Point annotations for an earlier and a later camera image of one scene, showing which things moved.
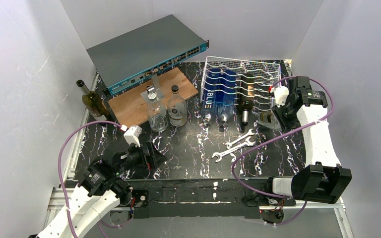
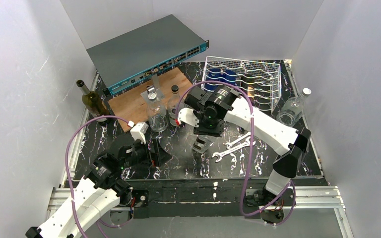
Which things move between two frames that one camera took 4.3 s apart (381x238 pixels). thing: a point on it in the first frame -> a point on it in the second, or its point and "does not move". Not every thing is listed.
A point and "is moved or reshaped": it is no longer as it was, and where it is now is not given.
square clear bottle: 267,119 is moved or reshaped
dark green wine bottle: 247,89 does not move
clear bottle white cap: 157,114 does not move
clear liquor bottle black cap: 177,108 does not move
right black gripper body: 279,116 -> 202,140
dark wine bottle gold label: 94,103 does not move
